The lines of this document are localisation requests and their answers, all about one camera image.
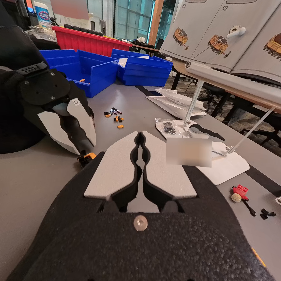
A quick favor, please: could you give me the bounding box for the plastic bag of black parts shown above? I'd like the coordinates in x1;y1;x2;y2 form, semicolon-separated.
155;117;184;136

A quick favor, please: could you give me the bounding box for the yellow black lego car section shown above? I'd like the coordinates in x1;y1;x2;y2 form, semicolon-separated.
77;153;96;169

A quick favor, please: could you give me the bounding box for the detached grey black gripper jaw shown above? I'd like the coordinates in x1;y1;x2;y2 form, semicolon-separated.
188;124;226;141

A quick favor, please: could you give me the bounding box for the blue plastic bin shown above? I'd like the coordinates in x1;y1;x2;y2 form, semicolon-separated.
40;49;119;98

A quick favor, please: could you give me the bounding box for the stack of nested blue bins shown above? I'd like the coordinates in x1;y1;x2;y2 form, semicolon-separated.
112;48;173;87

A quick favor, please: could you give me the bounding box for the black lego wrench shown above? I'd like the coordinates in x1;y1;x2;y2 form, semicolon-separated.
241;196;257;217

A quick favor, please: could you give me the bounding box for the wooden side table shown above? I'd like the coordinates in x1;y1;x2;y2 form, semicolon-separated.
172;59;281;114

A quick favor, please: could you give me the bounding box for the white book stand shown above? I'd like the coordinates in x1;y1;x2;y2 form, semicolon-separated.
155;26;281;185

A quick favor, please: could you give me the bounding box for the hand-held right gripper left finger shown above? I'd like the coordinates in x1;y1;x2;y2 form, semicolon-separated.
83;131;142;201

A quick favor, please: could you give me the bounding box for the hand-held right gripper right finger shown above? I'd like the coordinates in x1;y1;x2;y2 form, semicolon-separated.
140;131;197;200

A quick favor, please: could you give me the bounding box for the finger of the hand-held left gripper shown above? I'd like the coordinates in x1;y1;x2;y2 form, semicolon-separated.
37;111;86;155
66;97;96;147

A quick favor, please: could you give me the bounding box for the lego instruction booklet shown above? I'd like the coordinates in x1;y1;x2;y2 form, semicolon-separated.
159;0;281;78

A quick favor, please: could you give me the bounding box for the red plastic bin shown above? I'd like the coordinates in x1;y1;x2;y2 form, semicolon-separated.
52;26;133;58

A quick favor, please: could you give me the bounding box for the wooden post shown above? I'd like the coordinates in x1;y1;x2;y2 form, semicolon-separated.
148;0;165;45

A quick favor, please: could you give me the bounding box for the row of black devices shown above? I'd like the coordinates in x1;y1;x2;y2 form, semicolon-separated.
64;24;104;36

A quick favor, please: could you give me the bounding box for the white disinfectant wipes canister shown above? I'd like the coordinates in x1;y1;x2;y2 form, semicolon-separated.
34;1;52;29

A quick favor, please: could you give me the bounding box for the black fleece jacket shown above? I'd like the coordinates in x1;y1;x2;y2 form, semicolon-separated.
0;72;51;154

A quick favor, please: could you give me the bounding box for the pile of small lego pieces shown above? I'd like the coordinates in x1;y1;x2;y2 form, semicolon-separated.
104;107;125;123

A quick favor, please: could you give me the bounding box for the red lego piece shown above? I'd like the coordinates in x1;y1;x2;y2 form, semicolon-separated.
232;184;249;197

